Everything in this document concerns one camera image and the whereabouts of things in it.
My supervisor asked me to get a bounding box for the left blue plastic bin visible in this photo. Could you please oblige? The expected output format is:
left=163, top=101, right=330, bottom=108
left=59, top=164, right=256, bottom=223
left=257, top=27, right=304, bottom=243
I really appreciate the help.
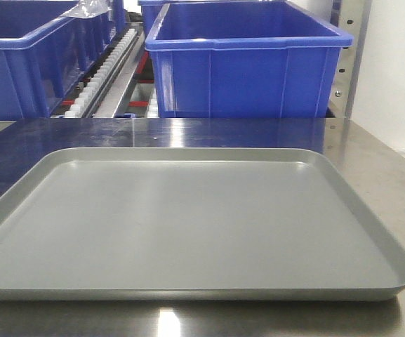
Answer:
left=0, top=1, right=127, bottom=121

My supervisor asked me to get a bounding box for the grey plastic tray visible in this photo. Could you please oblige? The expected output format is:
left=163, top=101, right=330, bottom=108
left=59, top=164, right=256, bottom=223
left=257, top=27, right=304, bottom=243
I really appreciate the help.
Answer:
left=0, top=147, right=405, bottom=301

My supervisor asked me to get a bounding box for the clear plastic bag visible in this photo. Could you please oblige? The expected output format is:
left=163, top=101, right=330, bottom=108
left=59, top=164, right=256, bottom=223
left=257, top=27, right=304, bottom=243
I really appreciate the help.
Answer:
left=63, top=0, right=112, bottom=19

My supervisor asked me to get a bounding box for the steel shelf upright post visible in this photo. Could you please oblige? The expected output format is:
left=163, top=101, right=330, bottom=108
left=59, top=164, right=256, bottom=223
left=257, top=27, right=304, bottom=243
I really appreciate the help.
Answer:
left=328, top=0, right=372, bottom=119

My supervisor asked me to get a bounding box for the right blue plastic bin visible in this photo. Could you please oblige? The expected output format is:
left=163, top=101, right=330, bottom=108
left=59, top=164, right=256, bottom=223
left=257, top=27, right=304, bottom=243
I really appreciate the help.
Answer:
left=145, top=1, right=353, bottom=118

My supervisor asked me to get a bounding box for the white roller conveyor rail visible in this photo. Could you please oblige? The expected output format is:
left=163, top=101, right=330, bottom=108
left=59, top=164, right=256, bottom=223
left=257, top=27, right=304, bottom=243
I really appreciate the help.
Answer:
left=62, top=29, right=138, bottom=118

